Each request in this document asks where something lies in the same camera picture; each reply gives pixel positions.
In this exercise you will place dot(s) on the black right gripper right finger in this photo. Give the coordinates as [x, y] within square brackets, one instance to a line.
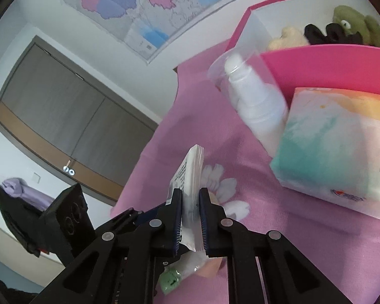
[262, 268]

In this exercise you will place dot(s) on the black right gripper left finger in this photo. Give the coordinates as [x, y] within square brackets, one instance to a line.
[121, 266]

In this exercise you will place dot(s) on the green white wipes pouch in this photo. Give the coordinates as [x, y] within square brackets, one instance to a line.
[190, 263]

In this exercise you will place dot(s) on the white wet wipes pack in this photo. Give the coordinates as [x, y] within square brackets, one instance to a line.
[188, 179]

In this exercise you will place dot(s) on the beige plush bear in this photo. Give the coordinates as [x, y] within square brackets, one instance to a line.
[290, 37]

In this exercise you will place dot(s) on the black soft cloth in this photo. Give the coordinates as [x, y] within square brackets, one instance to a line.
[335, 34]

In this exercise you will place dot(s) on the green plush turtle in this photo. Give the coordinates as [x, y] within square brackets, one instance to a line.
[353, 21]

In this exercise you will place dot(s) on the purple cloth pile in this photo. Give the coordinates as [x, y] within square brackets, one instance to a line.
[17, 188]

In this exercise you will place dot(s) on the pink bed sheet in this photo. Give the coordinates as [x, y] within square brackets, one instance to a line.
[343, 244]

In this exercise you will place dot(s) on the grey brown wardrobe door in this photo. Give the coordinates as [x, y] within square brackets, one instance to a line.
[70, 123]

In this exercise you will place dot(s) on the pastel tissue pack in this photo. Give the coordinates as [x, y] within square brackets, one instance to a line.
[330, 148]

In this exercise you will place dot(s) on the white spray bottle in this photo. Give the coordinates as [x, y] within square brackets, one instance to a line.
[243, 77]

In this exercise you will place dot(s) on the pink cardboard box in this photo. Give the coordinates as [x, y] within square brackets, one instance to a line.
[354, 67]

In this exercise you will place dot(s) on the wall map poster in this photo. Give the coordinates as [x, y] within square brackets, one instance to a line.
[145, 26]

